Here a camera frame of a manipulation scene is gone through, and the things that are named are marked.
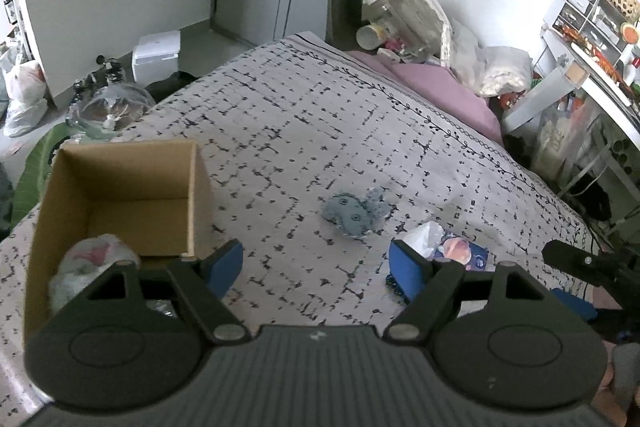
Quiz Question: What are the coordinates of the paper cup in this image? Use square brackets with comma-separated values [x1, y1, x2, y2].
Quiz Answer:
[356, 24, 397, 54]

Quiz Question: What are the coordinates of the black tripod gear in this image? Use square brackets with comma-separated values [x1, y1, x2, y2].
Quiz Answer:
[72, 54, 124, 94]

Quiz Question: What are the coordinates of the white translucent bag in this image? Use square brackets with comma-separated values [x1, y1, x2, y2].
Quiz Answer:
[445, 19, 485, 74]

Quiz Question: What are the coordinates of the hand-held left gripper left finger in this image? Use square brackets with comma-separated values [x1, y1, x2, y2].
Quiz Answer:
[60, 238, 252, 344]

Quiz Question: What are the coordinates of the white bag of stuffing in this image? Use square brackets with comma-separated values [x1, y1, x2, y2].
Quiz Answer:
[475, 47, 534, 98]

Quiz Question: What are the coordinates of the white storage box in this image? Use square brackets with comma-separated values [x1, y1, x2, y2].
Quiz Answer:
[131, 30, 182, 84]

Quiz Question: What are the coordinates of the brown cardboard box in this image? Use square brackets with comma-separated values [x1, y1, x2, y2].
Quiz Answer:
[22, 139, 217, 349]

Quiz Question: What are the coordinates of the white plastic bag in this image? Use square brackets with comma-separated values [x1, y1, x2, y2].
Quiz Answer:
[2, 59, 49, 138]

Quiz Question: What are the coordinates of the green cartoon floor mat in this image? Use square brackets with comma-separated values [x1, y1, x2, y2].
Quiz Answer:
[10, 122, 77, 229]

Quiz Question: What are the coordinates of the white drawer organizer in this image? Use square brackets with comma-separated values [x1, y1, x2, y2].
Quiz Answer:
[552, 0, 627, 58]

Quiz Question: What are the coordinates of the black cloth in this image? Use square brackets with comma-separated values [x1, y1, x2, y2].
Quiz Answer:
[145, 72, 199, 104]

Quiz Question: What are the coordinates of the pink pillow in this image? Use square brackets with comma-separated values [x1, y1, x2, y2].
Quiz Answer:
[347, 49, 504, 144]

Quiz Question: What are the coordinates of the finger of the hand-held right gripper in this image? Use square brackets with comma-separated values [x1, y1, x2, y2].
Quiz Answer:
[552, 288, 599, 322]
[541, 239, 622, 289]

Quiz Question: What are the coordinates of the clear bag of items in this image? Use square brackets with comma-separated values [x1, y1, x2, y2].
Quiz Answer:
[65, 82, 157, 144]

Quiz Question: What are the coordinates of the colourful printed packet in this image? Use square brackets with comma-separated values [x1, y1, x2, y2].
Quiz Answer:
[432, 232, 490, 274]

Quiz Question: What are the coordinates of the clear plastic jar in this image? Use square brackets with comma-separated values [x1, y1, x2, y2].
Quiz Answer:
[362, 0, 407, 26]

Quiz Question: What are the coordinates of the woven basket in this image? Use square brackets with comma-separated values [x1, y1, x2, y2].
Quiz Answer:
[607, 0, 640, 20]

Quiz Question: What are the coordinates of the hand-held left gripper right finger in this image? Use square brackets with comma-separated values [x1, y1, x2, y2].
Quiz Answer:
[384, 238, 561, 344]

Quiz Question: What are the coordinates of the white crumpled plastic wrapper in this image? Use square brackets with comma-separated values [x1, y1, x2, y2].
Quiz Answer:
[402, 221, 446, 261]

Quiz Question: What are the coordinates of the grey-blue plush toy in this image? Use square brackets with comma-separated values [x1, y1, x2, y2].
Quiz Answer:
[320, 187, 394, 239]

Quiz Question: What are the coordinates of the clear crumpled plastic bag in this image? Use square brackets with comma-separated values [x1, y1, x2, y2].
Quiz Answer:
[387, 0, 452, 64]

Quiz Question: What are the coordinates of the white desk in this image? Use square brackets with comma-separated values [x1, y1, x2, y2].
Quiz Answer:
[502, 27, 640, 208]

